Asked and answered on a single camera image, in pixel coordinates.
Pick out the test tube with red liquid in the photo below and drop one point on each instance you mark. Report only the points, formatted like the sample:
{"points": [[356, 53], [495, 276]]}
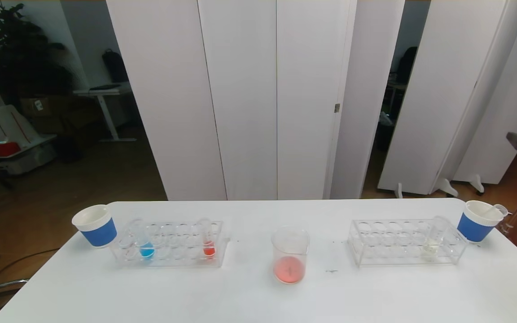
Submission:
{"points": [[209, 249], [498, 210]]}

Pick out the test tube with yellowish liquid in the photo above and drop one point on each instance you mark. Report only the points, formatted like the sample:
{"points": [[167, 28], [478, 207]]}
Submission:
{"points": [[433, 242]]}

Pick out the clear acrylic test tube rack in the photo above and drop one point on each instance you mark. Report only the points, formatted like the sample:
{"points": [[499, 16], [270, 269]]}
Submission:
{"points": [[173, 251], [393, 251]]}

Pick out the clear glass beaker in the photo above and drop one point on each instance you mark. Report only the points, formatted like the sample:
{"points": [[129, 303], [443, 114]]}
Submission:
{"points": [[290, 269]]}

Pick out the test tube with blue liquid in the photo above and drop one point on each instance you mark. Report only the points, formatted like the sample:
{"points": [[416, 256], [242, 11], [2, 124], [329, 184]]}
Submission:
{"points": [[146, 251]]}

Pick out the white partition panel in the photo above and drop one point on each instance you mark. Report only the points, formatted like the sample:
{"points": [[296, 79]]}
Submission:
{"points": [[501, 112], [429, 89], [366, 89]]}

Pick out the blue and white paper cup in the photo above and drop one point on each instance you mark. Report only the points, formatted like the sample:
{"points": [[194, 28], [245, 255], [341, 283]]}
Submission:
{"points": [[99, 233], [474, 229]]}

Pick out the black backpack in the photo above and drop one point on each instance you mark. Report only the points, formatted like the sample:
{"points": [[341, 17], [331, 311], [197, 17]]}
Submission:
{"points": [[115, 67]]}

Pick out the white standing desk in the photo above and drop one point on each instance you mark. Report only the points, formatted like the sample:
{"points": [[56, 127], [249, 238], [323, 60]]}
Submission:
{"points": [[103, 92]]}

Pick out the brown cardboard box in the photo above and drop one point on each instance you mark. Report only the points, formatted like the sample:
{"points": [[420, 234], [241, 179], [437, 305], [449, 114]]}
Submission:
{"points": [[38, 107]]}

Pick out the white wheeled machine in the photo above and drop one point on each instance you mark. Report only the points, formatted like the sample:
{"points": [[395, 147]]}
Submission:
{"points": [[20, 130]]}

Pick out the dark green potted plant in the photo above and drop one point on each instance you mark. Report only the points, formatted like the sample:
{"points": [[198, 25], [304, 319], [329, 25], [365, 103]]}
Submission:
{"points": [[20, 54]]}

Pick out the grey metal frame bar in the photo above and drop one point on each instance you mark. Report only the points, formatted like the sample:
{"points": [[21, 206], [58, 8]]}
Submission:
{"points": [[2, 285]]}

